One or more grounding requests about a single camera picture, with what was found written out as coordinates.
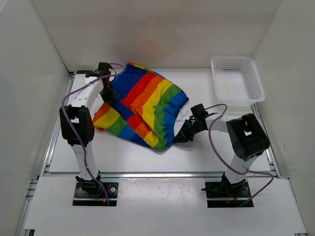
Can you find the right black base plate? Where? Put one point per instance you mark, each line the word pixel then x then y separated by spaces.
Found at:
pixel 219 195

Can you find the rainbow striped shorts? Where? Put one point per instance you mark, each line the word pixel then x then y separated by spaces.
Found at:
pixel 146 108

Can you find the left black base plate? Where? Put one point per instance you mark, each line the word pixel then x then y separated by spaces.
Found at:
pixel 90 193

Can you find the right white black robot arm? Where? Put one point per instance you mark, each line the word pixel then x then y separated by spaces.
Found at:
pixel 248 141

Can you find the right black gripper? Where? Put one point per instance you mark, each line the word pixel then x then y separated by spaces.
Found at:
pixel 183 135

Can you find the aluminium rail frame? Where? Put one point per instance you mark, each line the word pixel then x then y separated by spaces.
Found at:
pixel 160 194

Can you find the white plastic mesh basket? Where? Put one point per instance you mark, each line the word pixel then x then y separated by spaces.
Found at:
pixel 236 81

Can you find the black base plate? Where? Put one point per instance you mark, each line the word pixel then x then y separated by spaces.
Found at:
pixel 219 195
pixel 90 193

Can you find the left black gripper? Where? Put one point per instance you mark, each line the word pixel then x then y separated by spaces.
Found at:
pixel 110 98

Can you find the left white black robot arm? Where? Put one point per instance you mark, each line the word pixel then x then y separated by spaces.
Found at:
pixel 78 129

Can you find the small dark label sticker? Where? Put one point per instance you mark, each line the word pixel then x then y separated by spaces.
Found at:
pixel 82 71

